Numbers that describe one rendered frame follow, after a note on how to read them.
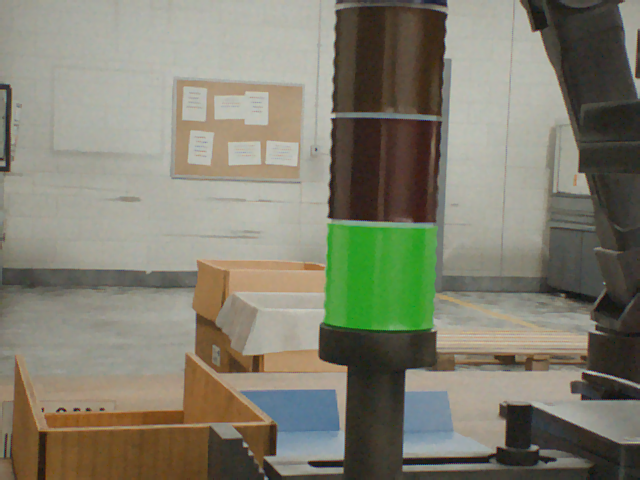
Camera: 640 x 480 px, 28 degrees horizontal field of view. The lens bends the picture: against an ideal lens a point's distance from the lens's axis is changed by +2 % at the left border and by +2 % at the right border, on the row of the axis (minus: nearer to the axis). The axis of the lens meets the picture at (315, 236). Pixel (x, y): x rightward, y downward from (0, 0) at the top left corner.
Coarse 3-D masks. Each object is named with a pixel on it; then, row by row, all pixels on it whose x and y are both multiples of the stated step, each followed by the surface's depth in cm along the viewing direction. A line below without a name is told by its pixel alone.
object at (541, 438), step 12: (540, 432) 64; (540, 444) 64; (552, 444) 63; (564, 444) 62; (588, 456) 59; (600, 456) 58; (600, 468) 58; (612, 468) 57; (624, 468) 57; (636, 468) 57
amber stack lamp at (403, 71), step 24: (336, 24) 41; (360, 24) 40; (384, 24) 40; (408, 24) 40; (432, 24) 40; (336, 48) 41; (360, 48) 40; (384, 48) 40; (408, 48) 40; (432, 48) 41; (336, 72) 41; (360, 72) 40; (384, 72) 40; (408, 72) 40; (432, 72) 41; (336, 96) 41; (360, 96) 40; (384, 96) 40; (408, 96) 40; (432, 96) 41
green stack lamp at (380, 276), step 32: (352, 224) 41; (384, 224) 42; (416, 224) 43; (352, 256) 41; (384, 256) 40; (416, 256) 41; (352, 288) 41; (384, 288) 40; (416, 288) 41; (352, 320) 41; (384, 320) 40; (416, 320) 41
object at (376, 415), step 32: (320, 352) 42; (352, 352) 41; (384, 352) 40; (416, 352) 41; (352, 384) 42; (384, 384) 41; (352, 416) 42; (384, 416) 42; (352, 448) 42; (384, 448) 42
